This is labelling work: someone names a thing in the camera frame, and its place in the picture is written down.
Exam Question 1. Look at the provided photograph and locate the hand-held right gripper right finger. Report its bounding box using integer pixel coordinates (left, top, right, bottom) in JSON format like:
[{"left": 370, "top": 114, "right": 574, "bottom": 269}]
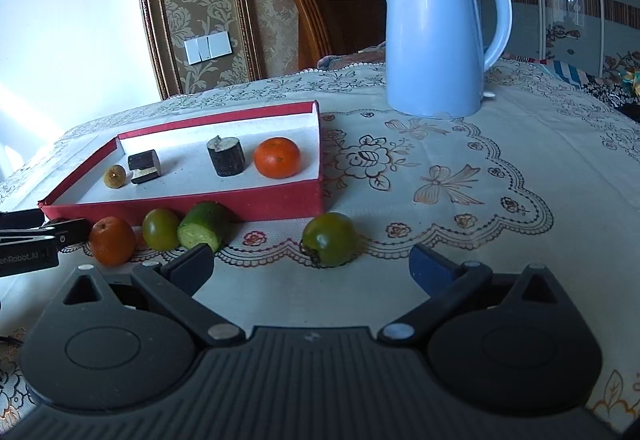
[{"left": 376, "top": 244, "right": 576, "bottom": 348}]

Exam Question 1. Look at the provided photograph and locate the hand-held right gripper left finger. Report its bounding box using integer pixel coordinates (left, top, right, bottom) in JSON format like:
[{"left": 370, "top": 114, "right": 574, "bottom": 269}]
[{"left": 42, "top": 243, "right": 247, "bottom": 348}]

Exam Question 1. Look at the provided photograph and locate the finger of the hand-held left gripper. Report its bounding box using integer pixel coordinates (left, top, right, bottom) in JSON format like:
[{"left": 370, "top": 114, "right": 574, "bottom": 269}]
[
  {"left": 0, "top": 218, "right": 92, "bottom": 253},
  {"left": 0, "top": 209, "right": 47, "bottom": 233}
]

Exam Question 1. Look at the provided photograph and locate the green cucumber piece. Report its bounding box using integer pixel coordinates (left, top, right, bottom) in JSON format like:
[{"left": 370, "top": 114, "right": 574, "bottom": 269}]
[{"left": 177, "top": 201, "right": 232, "bottom": 254}]

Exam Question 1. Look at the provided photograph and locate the orange tangerine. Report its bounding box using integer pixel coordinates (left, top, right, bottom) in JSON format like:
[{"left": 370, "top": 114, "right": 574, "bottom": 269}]
[
  {"left": 253, "top": 137, "right": 302, "bottom": 179},
  {"left": 89, "top": 216, "right": 137, "bottom": 265}
]

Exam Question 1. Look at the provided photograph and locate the green tomato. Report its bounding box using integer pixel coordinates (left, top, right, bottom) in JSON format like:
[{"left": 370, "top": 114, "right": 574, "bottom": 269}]
[
  {"left": 142, "top": 208, "right": 182, "bottom": 251},
  {"left": 301, "top": 212, "right": 358, "bottom": 268}
]

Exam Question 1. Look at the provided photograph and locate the small tan round fruit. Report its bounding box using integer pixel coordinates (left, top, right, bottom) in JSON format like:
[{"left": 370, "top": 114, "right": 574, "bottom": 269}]
[{"left": 102, "top": 164, "right": 127, "bottom": 191}]

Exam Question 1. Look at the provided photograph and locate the red cardboard tray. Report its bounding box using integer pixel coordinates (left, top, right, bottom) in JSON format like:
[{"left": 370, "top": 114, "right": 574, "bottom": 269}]
[{"left": 37, "top": 100, "right": 327, "bottom": 227}]

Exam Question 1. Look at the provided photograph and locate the small dark eggplant piece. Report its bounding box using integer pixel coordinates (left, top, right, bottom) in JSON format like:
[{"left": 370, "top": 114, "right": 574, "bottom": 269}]
[
  {"left": 206, "top": 136, "right": 247, "bottom": 178},
  {"left": 127, "top": 149, "right": 162, "bottom": 185}
]

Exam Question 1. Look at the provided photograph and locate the light blue electric kettle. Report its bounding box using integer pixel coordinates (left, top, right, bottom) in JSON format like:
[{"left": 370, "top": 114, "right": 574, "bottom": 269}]
[{"left": 371, "top": 0, "right": 513, "bottom": 119}]

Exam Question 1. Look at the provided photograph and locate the striped colourful bedding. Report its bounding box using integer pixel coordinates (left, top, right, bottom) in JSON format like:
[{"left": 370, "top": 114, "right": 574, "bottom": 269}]
[{"left": 502, "top": 52, "right": 640, "bottom": 111}]

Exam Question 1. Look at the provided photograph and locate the wooden chair back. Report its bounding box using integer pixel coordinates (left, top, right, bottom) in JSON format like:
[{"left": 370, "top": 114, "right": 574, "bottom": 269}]
[{"left": 283, "top": 0, "right": 388, "bottom": 70}]

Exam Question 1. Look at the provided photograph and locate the floral sliding door wardrobe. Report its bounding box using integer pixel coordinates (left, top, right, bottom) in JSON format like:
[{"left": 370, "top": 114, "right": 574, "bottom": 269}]
[{"left": 462, "top": 0, "right": 640, "bottom": 85}]

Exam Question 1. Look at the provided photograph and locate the white wall light switch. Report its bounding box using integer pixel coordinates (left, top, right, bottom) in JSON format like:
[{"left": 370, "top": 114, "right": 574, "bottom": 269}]
[{"left": 184, "top": 32, "right": 232, "bottom": 65}]

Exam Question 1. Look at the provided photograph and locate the gold wooden wall frame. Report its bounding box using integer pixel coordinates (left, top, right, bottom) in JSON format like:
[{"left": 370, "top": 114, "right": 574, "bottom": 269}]
[{"left": 131, "top": 0, "right": 266, "bottom": 101}]

